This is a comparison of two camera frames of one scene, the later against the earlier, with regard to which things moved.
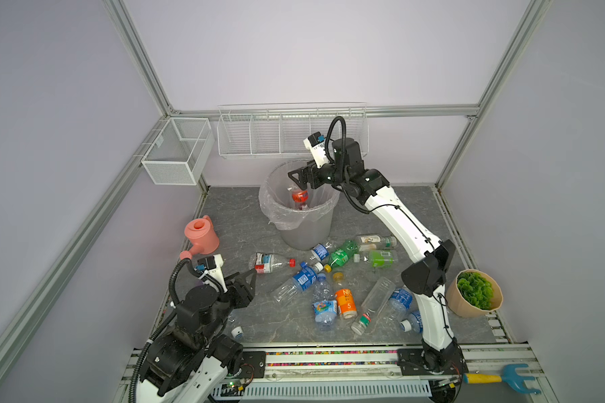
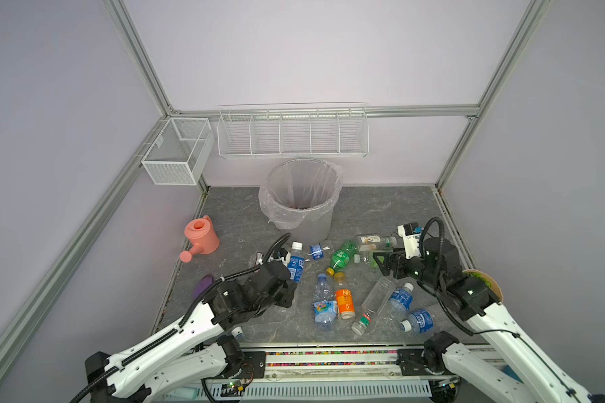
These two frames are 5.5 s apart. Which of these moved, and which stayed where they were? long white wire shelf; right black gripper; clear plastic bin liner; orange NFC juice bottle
Moved: right black gripper
Stayed: clear plastic bin liner; orange NFC juice bottle; long white wire shelf
